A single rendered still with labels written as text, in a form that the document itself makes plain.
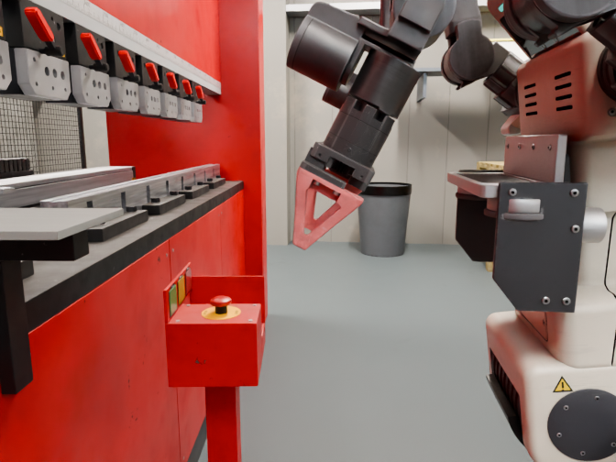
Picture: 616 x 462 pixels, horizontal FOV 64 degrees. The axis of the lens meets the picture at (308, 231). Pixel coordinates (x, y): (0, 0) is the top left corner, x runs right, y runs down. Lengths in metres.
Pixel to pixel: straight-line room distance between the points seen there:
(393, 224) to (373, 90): 4.20
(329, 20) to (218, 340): 0.58
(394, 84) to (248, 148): 2.29
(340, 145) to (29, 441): 0.60
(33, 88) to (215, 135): 1.84
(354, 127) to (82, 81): 0.82
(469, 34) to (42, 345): 0.84
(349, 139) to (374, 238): 4.22
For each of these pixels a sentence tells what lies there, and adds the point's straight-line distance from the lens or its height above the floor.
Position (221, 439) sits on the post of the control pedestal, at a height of 0.51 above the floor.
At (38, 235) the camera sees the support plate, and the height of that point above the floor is 1.00.
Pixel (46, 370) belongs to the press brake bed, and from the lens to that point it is 0.85.
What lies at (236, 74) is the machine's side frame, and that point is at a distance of 2.79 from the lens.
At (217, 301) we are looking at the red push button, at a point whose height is 0.81.
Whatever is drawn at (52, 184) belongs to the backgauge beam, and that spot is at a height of 0.96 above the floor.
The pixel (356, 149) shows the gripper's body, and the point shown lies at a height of 1.08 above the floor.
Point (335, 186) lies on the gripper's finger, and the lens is 0.45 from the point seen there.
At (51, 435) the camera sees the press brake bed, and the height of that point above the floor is 0.65.
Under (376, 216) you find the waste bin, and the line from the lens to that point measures 4.64.
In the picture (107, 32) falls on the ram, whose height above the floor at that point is 1.36.
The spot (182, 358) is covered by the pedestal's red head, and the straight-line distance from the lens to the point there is 0.92.
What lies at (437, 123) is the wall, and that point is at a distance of 5.34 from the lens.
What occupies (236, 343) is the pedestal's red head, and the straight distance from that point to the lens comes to 0.89.
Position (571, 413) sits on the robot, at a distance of 0.77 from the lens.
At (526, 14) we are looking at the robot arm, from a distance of 0.55.
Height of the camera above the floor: 1.09
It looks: 10 degrees down
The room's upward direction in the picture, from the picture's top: straight up
